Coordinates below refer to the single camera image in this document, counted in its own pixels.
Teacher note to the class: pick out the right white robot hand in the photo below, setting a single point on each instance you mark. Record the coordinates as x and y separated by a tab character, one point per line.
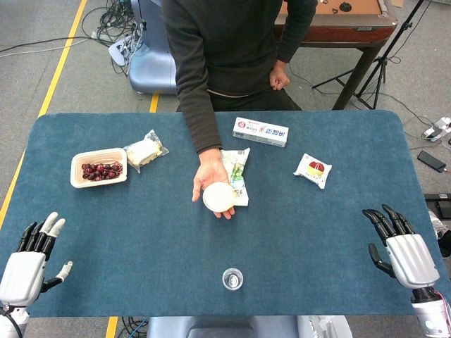
410	258

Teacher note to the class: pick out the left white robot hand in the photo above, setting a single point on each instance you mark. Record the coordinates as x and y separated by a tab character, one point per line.
23	274

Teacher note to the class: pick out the person's left hand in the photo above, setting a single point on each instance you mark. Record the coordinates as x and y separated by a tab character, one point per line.
279	77

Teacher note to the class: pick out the person's right hand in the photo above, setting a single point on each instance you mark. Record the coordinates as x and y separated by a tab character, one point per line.
211	170

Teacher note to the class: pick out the orange jelly cup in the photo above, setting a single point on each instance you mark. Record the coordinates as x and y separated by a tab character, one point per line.
218	197

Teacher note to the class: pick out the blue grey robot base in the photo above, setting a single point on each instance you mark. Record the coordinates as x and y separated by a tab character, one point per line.
151	67

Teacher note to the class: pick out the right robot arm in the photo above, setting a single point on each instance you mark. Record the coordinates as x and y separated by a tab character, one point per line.
431	313

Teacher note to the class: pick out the person's right forearm dark sleeve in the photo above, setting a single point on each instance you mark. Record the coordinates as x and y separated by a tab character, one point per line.
197	105

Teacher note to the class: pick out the person's left forearm dark sleeve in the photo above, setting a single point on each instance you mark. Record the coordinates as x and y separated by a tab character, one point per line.
296	31

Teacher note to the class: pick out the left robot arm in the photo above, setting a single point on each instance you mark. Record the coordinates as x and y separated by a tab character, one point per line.
14	322

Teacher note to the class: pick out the white green snack packet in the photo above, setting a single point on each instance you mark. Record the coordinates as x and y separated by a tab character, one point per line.
239	165

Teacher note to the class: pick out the person's body dark sweater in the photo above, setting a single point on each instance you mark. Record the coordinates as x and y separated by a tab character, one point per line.
239	45

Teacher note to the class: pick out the white toothpaste box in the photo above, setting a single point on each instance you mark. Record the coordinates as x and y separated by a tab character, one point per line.
260	132

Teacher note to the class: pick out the black pedal box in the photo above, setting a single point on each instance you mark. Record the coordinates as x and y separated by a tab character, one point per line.
438	206

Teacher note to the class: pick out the wrapped cake slice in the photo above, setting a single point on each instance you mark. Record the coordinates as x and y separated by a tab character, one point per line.
143	152

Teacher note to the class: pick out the brown game table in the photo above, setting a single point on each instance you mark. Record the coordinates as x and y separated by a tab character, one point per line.
338	28

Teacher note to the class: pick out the blue table cloth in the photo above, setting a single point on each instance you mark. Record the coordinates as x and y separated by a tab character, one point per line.
141	239

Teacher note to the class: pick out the small white red snack packet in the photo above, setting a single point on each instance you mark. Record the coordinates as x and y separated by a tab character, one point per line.
313	170

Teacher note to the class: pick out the black phone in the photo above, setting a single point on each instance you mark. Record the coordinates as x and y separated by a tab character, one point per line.
431	161

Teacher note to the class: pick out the black tripod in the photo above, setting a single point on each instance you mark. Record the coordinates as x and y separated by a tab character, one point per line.
380	67

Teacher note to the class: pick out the clear plastic jar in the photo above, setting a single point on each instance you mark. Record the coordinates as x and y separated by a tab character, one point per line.
232	279

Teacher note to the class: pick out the dark red cherries pile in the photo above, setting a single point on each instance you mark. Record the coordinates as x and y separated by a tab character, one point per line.
100	171

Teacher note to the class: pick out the beige food tray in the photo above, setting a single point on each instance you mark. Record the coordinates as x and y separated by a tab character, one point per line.
79	176

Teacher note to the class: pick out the white power strip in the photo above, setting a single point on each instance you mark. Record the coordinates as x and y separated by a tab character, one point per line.
438	128

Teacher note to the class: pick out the white multi socket with plugs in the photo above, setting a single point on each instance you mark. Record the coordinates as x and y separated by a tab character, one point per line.
121	51

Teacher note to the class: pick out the grey robot chest base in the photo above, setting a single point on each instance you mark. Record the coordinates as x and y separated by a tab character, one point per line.
246	327

